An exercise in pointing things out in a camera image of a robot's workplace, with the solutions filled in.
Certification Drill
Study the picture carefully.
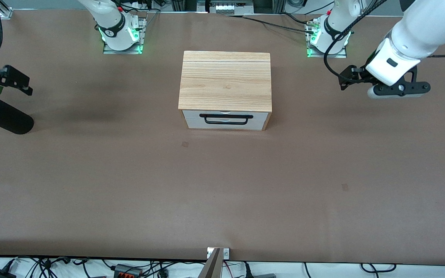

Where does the white drawer with black handle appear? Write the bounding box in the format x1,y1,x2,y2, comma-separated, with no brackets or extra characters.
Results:
182,110,268,131

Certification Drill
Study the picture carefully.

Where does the white power strip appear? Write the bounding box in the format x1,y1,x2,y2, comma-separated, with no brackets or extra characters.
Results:
208,0,255,16

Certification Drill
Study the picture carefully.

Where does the black vase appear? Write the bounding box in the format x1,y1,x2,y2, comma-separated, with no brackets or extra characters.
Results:
0,97,35,135

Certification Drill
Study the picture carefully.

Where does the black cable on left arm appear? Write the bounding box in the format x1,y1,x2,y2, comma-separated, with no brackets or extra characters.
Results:
323,0,388,80

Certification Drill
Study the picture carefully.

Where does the brown camera support post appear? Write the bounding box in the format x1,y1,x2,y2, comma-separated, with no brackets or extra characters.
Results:
198,248,223,278

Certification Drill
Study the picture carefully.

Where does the black box with red connectors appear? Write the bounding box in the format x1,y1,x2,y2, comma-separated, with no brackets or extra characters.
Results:
113,264,143,278

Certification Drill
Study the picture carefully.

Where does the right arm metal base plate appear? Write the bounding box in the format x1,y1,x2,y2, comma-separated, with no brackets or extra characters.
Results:
103,15,148,55

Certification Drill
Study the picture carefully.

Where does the light wooden drawer cabinet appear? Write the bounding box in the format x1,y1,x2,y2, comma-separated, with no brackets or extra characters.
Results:
178,51,273,131

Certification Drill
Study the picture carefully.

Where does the long black cable on table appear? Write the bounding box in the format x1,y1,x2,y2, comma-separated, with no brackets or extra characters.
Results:
222,14,316,35

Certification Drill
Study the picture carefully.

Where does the small metal clamp bracket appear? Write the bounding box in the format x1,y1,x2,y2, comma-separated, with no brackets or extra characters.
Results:
207,247,230,260

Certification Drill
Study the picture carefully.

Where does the looped black cable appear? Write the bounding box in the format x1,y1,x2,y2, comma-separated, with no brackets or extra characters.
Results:
360,263,397,273

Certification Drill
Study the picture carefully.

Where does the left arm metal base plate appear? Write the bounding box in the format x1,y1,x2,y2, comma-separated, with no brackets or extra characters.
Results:
306,19,349,59

